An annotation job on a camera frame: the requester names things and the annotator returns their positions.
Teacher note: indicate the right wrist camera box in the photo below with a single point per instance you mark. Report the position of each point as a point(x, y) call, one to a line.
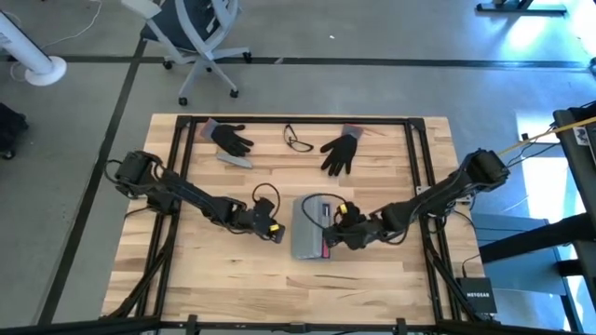
point(351, 213)

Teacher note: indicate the black standing desk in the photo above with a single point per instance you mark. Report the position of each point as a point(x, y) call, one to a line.
point(517, 8)

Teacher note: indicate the white tower fan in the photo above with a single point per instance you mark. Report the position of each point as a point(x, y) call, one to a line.
point(28, 56)

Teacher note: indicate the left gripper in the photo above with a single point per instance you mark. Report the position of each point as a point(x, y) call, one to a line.
point(256, 223)

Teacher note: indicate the black wheeled object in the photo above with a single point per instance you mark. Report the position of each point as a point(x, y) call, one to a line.
point(11, 130)

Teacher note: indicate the black overhead rig crossbar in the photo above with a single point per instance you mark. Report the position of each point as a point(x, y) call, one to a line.
point(93, 325)

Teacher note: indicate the grey plastic tool case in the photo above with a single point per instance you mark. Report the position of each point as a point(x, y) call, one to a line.
point(307, 232)

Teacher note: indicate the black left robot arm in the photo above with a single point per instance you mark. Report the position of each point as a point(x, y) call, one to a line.
point(186, 193)

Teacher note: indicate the tortoise-frame safety glasses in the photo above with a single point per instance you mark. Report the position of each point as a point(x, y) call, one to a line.
point(302, 145)

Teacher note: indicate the grey utility knife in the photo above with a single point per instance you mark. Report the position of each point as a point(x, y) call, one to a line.
point(235, 160)

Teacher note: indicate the white-frame mesh office chair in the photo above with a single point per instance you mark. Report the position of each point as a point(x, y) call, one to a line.
point(186, 18)

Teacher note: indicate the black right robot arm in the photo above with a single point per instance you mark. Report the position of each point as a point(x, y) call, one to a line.
point(442, 195)

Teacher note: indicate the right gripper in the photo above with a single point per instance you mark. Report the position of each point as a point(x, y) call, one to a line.
point(361, 235)

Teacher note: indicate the black work glove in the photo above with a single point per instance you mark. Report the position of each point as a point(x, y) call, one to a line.
point(342, 151)
point(230, 138)

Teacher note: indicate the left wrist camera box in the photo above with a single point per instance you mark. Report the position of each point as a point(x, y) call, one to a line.
point(264, 208)

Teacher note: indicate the black diagonal frame brace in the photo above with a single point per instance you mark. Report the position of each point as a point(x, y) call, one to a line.
point(454, 284)
point(139, 284)

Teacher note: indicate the black Netgear switch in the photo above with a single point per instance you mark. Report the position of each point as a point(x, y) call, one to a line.
point(479, 295)

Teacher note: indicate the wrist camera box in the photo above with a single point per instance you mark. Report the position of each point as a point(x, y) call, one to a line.
point(264, 208)
point(351, 213)

